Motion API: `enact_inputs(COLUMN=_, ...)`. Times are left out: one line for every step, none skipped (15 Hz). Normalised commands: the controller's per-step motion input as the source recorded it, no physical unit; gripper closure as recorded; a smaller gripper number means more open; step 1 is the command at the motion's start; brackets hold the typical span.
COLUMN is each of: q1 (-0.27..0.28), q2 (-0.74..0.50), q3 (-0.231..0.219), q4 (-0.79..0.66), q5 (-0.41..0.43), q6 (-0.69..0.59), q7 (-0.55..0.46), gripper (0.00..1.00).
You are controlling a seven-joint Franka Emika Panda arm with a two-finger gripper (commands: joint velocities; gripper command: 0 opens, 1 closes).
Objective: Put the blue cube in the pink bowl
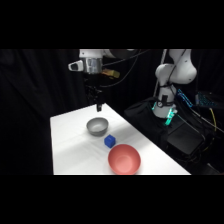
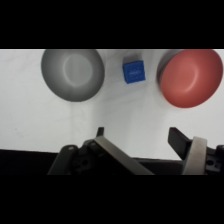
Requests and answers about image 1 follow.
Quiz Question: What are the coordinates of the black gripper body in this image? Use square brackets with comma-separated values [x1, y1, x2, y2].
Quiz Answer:
[83, 72, 104, 106]

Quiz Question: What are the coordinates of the blue cube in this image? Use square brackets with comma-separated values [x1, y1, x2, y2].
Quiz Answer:
[103, 134, 117, 148]

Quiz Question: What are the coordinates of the grey bowl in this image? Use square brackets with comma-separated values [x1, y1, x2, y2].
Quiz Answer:
[86, 117, 110, 137]

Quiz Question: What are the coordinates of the pink bowl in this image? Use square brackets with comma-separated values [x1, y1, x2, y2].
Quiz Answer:
[107, 143, 142, 175]

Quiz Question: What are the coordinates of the yellow tag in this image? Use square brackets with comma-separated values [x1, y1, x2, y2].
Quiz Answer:
[102, 68, 120, 80]

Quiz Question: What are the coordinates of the small green light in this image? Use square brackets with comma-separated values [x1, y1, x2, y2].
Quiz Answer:
[151, 103, 177, 127]

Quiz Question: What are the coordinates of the black robot stand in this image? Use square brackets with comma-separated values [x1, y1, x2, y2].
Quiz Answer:
[124, 97, 208, 158]

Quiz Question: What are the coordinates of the black box with blue lights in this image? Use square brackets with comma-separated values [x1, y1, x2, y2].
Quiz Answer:
[195, 91, 224, 110]

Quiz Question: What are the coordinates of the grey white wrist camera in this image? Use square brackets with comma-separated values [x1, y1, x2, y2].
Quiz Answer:
[67, 60, 84, 72]

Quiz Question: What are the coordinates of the yellow cable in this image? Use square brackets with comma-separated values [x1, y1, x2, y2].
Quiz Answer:
[207, 106, 218, 133]

